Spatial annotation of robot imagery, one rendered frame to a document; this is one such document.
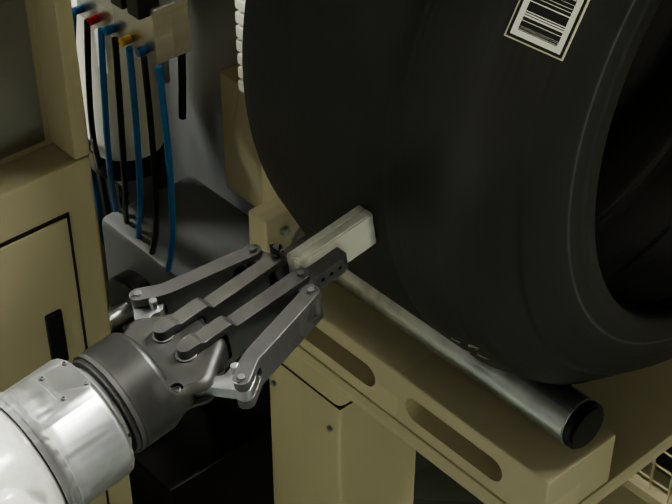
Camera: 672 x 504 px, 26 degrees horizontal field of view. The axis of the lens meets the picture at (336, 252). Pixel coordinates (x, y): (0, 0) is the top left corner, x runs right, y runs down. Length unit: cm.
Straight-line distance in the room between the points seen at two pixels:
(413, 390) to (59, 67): 49
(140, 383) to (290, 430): 83
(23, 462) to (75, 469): 3
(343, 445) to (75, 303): 34
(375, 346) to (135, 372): 45
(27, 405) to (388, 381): 50
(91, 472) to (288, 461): 89
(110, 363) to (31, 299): 66
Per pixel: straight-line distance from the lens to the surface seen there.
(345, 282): 135
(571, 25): 90
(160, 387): 93
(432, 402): 129
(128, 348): 94
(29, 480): 90
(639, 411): 139
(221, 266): 102
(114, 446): 92
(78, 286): 162
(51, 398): 92
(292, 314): 97
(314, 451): 173
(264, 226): 135
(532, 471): 124
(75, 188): 156
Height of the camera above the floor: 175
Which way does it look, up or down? 38 degrees down
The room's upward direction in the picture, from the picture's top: straight up
